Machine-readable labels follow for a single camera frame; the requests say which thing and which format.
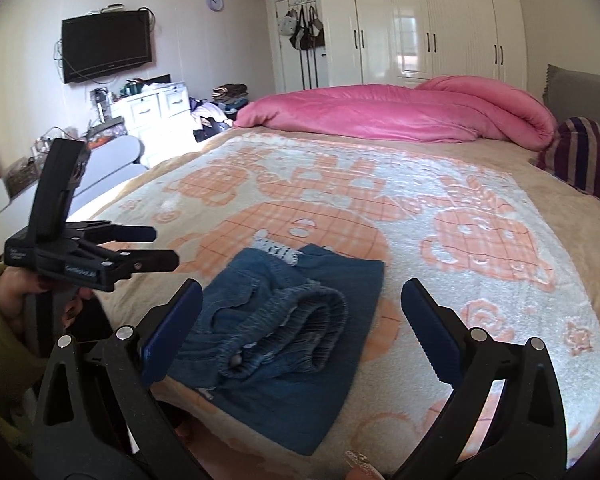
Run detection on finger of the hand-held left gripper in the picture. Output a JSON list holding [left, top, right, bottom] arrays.
[[66, 221, 157, 244], [86, 246, 180, 292]]

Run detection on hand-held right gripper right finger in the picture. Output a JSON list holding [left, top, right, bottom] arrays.
[[390, 277, 568, 480]]

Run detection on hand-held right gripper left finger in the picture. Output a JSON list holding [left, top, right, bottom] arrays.
[[30, 279, 212, 480]]

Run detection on person's left forearm green sleeve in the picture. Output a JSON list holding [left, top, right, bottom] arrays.
[[0, 262, 48, 413]]

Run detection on person's left hand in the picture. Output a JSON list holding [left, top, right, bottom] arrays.
[[0, 265, 102, 337]]

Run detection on person's right hand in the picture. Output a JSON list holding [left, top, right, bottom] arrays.
[[342, 449, 382, 480]]

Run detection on orange patterned fleece blanket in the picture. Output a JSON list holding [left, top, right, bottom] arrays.
[[66, 127, 600, 476]]

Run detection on cluttered side table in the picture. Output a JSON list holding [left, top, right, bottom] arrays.
[[0, 127, 88, 198]]

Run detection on white dresser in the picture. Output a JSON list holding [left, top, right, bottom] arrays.
[[111, 84, 191, 168]]

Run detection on pile of clothes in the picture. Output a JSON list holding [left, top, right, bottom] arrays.
[[190, 97, 253, 144]]

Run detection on folded brown clothes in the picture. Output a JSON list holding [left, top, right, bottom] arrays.
[[212, 83, 249, 104]]

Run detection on pink quilt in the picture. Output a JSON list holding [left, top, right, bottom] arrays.
[[233, 75, 559, 151]]

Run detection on purple striped pillow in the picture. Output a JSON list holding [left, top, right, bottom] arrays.
[[535, 116, 600, 196]]

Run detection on black hanging bag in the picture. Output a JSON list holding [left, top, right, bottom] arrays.
[[289, 7, 314, 51]]

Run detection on grey hanging bag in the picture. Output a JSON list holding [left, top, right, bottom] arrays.
[[307, 6, 327, 50]]

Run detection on grey headboard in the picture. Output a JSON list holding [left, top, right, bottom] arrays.
[[542, 64, 600, 127]]

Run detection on white wardrobe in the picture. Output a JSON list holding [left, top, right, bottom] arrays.
[[242, 0, 529, 94]]

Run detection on black wall television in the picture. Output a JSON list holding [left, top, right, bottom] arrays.
[[61, 10, 154, 85]]

